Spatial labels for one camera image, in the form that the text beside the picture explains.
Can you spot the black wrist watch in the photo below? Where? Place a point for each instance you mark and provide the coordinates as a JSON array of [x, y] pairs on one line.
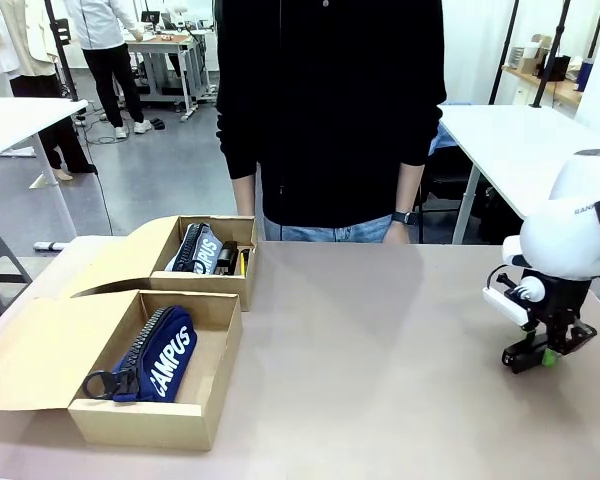
[[405, 218]]

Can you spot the bystander in white jacket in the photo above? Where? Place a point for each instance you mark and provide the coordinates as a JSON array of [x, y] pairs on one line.
[[107, 60]]

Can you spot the white table with grey leg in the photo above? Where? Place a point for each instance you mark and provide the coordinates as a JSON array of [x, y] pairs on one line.
[[510, 145]]

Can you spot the grey metal stool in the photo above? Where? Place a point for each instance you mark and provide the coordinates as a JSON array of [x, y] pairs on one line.
[[0, 260]]

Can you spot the person left forearm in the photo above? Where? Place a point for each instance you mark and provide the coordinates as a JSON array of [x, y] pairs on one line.
[[410, 187]]

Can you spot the brown cardboard carton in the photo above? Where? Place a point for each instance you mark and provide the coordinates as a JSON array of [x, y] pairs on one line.
[[535, 60]]

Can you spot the dark blue bottle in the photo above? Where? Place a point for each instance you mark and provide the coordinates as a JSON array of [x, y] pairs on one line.
[[585, 75]]

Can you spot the small open cardboard box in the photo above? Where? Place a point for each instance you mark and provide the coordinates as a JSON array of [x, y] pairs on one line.
[[205, 287]]

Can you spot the light grey pencil case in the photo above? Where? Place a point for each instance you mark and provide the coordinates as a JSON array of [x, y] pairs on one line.
[[202, 250]]

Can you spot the thick black stand pole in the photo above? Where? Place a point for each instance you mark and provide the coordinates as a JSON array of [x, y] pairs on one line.
[[550, 55]]

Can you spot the thin black stand pole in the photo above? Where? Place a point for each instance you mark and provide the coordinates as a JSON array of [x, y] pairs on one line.
[[504, 50]]

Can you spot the large open cardboard box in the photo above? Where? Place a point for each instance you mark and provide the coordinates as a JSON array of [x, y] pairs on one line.
[[210, 350]]

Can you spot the yellow black utility knife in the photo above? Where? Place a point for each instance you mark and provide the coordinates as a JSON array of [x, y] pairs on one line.
[[244, 262]]

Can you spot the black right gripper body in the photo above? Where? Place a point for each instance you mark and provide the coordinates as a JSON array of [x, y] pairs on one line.
[[562, 302]]

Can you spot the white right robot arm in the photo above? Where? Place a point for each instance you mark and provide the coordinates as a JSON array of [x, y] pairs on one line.
[[575, 235]]

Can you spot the person torso black sweater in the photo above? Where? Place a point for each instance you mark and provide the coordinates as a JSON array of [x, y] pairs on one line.
[[330, 100]]

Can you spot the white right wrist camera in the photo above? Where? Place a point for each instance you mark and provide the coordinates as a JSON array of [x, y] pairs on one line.
[[507, 302]]

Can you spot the black tripod pole with clamp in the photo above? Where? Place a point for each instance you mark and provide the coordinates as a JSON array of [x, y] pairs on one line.
[[62, 55]]

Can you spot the black shoes on floor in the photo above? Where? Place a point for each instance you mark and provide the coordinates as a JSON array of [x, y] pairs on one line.
[[157, 123]]

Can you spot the navy blue pencil case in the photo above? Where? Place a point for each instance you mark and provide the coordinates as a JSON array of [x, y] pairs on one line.
[[172, 350]]

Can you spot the long black stapler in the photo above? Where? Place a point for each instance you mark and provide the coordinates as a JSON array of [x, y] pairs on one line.
[[227, 257]]

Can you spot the person right forearm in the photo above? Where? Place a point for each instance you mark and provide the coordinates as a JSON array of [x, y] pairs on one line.
[[245, 195]]

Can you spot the bystander in cream coat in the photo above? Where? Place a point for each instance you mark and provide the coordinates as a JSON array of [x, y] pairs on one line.
[[27, 45]]

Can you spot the small black box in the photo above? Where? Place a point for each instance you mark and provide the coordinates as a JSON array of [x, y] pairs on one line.
[[559, 69]]

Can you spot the grey background workbench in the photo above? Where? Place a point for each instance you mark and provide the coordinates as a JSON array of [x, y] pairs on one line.
[[172, 55]]

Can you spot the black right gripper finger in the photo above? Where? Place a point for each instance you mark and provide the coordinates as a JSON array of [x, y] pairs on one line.
[[562, 342], [534, 332]]

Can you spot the person left hand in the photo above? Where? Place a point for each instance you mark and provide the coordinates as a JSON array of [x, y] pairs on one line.
[[397, 234]]

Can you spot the white side table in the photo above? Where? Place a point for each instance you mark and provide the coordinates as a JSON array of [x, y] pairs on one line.
[[15, 122]]

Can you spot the short black stapler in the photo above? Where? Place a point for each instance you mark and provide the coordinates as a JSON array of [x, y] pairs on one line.
[[522, 355]]

